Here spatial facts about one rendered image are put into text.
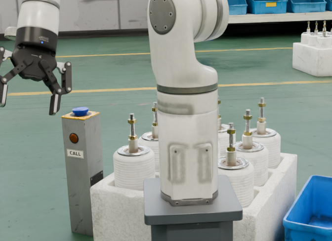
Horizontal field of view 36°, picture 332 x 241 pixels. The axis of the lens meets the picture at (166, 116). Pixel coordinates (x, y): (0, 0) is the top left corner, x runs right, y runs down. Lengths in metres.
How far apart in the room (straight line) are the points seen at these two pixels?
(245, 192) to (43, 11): 0.53
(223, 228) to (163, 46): 0.29
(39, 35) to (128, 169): 0.38
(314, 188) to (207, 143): 0.70
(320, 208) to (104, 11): 5.11
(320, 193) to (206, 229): 0.68
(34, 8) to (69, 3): 5.35
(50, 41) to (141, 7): 5.32
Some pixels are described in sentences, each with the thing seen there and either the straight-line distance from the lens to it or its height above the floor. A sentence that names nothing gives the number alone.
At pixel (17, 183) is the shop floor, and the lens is 1.76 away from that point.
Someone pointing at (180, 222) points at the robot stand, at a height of 0.29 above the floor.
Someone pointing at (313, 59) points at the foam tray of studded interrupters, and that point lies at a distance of 3.46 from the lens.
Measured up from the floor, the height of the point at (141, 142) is 0.25.
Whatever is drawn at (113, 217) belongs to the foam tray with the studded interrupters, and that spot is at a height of 0.12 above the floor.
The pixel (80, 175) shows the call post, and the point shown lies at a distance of 1.30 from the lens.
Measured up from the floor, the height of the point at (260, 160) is 0.23.
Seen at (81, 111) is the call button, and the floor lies 0.33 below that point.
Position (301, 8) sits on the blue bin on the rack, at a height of 0.30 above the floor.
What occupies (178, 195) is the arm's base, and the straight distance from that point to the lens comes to 0.77.
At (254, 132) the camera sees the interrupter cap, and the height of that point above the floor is 0.25.
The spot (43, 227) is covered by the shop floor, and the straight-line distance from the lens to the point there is 1.43.
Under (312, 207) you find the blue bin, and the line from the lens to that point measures 1.43.
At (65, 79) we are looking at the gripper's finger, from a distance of 0.97.
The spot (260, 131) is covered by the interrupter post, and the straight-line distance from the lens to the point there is 1.29.
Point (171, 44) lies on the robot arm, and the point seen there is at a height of 0.54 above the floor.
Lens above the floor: 0.63
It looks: 15 degrees down
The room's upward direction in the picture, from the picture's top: 2 degrees counter-clockwise
